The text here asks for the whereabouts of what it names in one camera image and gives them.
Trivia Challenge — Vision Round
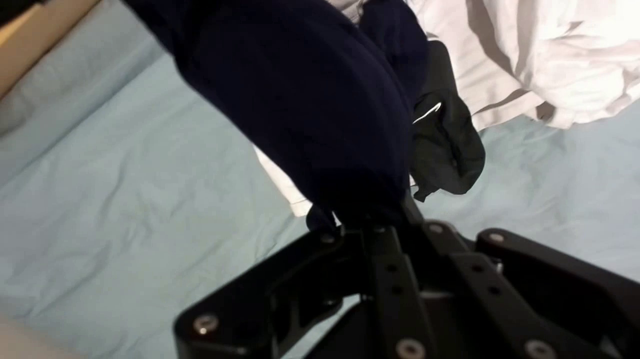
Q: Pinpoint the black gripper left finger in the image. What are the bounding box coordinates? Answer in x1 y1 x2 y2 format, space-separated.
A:
175 213 365 359

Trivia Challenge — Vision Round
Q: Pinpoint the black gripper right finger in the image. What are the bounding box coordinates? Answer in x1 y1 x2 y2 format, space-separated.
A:
399 201 640 359

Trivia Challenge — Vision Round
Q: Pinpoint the navy blue garment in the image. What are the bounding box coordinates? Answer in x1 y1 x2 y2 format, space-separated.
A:
124 0 428 225

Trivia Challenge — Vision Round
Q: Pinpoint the white shirt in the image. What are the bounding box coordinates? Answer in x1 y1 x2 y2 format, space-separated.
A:
253 0 640 219

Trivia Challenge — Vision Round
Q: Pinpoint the olive grey garment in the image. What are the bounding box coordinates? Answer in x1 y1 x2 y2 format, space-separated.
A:
411 42 486 201

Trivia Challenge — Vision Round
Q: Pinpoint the light blue bed sheet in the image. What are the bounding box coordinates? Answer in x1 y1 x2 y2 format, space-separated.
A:
0 0 640 359

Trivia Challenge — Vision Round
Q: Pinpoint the wooden bed frame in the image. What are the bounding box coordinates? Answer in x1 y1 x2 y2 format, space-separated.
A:
0 0 101 96

